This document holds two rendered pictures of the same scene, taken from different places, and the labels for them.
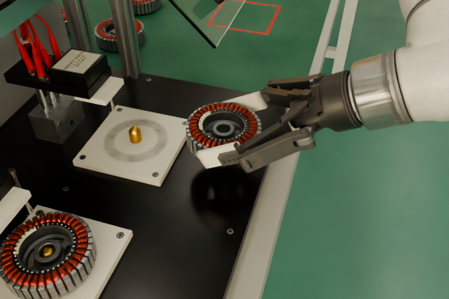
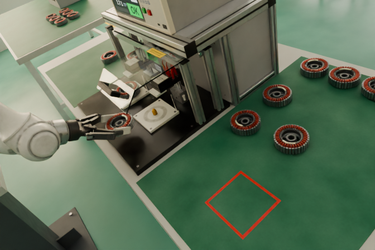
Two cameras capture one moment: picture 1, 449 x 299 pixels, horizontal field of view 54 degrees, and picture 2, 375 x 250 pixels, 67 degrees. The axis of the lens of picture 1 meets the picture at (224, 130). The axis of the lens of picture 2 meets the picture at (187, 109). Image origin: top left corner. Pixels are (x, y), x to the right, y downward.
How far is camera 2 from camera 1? 1.42 m
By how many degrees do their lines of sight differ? 90
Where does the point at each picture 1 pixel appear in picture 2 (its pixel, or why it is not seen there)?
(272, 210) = (104, 147)
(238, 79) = (173, 165)
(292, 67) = (162, 196)
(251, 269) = not seen: hidden behind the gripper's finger
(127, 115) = (169, 113)
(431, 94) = not seen: hidden behind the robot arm
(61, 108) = (174, 90)
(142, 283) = (110, 109)
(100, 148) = (159, 104)
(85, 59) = (159, 80)
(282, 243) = not seen: outside the picture
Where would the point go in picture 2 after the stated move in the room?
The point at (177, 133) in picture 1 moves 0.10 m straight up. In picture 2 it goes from (148, 125) to (139, 106)
